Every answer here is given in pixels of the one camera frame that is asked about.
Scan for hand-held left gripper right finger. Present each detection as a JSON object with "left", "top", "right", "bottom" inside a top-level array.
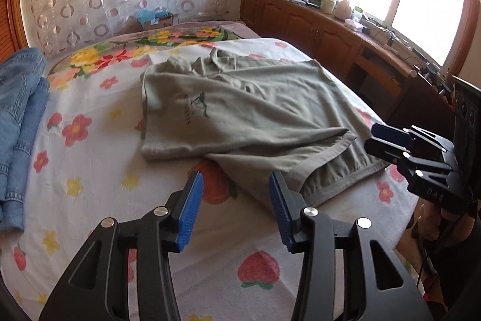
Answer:
[{"left": 268, "top": 171, "right": 437, "bottom": 321}]

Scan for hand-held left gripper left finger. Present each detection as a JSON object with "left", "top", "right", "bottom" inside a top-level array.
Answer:
[{"left": 38, "top": 171, "right": 205, "bottom": 321}]

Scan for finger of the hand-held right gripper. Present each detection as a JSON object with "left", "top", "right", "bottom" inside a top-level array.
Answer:
[
  {"left": 370, "top": 123, "right": 452, "bottom": 157},
  {"left": 363, "top": 138, "right": 452, "bottom": 176}
]

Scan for grey-green pants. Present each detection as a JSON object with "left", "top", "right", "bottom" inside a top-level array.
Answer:
[{"left": 140, "top": 49, "right": 391, "bottom": 207}]

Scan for person's right hand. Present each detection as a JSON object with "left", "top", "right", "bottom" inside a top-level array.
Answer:
[{"left": 418, "top": 202, "right": 448, "bottom": 242}]

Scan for white strawberry flower bed sheet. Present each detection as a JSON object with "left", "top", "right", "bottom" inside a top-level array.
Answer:
[{"left": 0, "top": 38, "right": 425, "bottom": 321}]

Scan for person's dark clothing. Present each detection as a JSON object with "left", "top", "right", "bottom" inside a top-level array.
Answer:
[{"left": 413, "top": 210, "right": 481, "bottom": 321}]

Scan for white plastic jug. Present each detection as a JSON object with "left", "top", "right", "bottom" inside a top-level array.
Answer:
[{"left": 335, "top": 0, "right": 353, "bottom": 20}]

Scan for brown wooden cabinet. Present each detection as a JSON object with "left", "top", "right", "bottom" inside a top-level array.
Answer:
[{"left": 240, "top": 0, "right": 455, "bottom": 126}]

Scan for pink floral blanket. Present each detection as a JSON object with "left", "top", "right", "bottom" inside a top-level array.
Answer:
[{"left": 45, "top": 20, "right": 264, "bottom": 88}]

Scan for small cardboard box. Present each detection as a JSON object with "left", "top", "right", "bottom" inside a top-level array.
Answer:
[{"left": 141, "top": 16, "right": 175, "bottom": 31}]

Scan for blue denim jeans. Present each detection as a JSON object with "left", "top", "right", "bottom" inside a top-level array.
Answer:
[{"left": 0, "top": 47, "right": 51, "bottom": 234}]

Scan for light blue plastic bag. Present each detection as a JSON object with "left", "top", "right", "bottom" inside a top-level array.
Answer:
[{"left": 136, "top": 8, "right": 171, "bottom": 21}]

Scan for reddish wooden wardrobe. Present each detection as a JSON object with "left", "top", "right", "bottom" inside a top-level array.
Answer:
[{"left": 0, "top": 0, "right": 31, "bottom": 62}]

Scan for black cable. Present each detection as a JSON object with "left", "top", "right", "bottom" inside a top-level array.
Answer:
[{"left": 415, "top": 216, "right": 452, "bottom": 292}]

